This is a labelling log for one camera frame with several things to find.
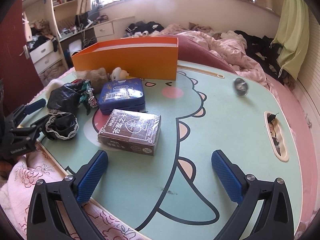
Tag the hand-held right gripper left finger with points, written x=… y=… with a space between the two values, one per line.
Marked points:
x=92 y=177

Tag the small clear round ball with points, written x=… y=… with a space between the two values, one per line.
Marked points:
x=240 y=87

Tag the pink quilt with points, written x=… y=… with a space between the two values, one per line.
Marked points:
x=225 y=45

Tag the pink floral blanket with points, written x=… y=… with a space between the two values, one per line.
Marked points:
x=22 y=180

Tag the brown plush toy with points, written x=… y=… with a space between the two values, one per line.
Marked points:
x=92 y=75

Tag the dark red pillow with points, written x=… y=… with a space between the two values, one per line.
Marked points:
x=197 y=52

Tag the dark red door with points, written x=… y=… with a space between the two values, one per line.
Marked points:
x=15 y=55

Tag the green cartoon dinosaur desktop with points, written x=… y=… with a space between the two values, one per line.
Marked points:
x=237 y=135

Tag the blue tin box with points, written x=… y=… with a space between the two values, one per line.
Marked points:
x=120 y=97

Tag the white drawer cabinet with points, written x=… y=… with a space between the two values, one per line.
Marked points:
x=45 y=55

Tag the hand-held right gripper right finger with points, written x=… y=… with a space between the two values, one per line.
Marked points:
x=226 y=177

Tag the brown shrink-wrapped book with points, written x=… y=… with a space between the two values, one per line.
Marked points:
x=130 y=127

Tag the pink bed sheet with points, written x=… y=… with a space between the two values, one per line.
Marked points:
x=297 y=120

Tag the black clothes on bed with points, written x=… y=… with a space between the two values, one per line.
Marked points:
x=260 y=47

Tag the orange cardboard box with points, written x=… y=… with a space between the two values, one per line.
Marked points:
x=140 y=60

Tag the green silver toy robot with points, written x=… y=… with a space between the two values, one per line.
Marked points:
x=90 y=95

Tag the black and white clothes pile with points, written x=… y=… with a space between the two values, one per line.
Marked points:
x=145 y=27

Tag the black lace cloth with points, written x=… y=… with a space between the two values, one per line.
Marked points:
x=60 y=126

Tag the light green curtain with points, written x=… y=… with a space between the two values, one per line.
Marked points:
x=292 y=35

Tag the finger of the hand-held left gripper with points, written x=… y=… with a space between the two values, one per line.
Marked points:
x=35 y=126
x=36 y=105

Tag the white desk with drawers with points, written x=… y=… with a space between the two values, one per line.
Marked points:
x=105 y=28

